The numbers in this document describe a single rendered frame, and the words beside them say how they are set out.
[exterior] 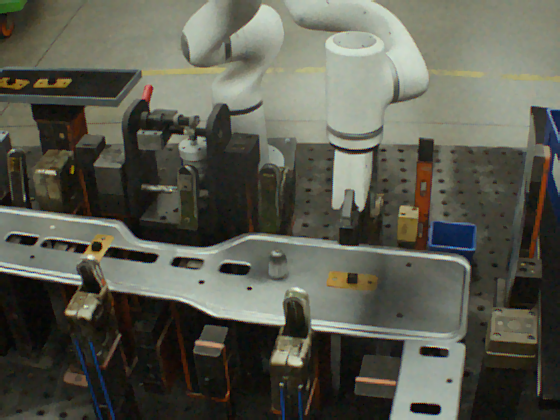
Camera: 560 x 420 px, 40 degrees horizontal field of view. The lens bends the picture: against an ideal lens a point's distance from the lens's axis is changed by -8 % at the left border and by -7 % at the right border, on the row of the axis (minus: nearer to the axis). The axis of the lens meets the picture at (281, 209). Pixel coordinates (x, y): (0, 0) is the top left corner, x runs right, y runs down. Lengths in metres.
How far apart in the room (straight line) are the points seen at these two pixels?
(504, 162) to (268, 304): 1.13
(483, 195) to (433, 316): 0.87
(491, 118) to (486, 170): 1.74
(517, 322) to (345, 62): 0.47
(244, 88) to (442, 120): 2.15
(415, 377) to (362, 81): 0.44
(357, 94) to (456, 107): 2.91
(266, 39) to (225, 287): 0.66
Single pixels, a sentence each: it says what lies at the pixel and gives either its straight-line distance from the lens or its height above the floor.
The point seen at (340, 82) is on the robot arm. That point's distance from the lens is 1.14.
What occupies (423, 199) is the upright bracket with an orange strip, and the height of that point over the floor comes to 1.08.
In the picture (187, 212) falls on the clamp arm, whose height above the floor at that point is 1.02.
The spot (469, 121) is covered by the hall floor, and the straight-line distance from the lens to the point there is 3.94.
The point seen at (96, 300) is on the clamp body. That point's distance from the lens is 1.34.
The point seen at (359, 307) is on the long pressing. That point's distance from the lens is 1.34.
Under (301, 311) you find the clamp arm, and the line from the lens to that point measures 1.21.
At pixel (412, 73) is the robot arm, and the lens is 1.19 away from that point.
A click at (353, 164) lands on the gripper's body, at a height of 1.26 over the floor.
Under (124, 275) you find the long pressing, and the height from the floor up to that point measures 1.00.
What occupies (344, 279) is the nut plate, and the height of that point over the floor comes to 1.00.
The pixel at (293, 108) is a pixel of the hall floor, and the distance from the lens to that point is 3.98.
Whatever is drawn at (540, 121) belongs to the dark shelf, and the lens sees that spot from 1.85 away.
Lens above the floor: 1.90
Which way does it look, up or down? 35 degrees down
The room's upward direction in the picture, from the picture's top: 3 degrees counter-clockwise
